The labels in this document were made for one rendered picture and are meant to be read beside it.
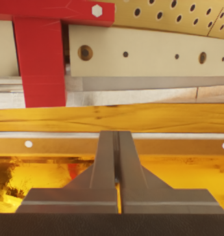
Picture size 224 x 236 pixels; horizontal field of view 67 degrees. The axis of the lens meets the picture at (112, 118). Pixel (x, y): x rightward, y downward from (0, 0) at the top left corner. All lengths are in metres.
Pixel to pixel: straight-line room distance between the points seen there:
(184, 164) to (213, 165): 0.05
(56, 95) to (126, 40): 0.09
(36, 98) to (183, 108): 0.20
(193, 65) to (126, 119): 0.11
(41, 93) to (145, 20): 0.16
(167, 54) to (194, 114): 0.11
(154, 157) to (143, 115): 0.07
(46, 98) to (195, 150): 0.23
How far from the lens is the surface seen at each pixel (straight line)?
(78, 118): 0.26
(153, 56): 0.20
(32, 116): 0.28
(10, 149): 0.32
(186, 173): 0.30
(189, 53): 0.24
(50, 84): 0.16
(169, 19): 0.27
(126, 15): 0.24
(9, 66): 0.19
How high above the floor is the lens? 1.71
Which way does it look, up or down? 16 degrees up
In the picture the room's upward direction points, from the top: 179 degrees counter-clockwise
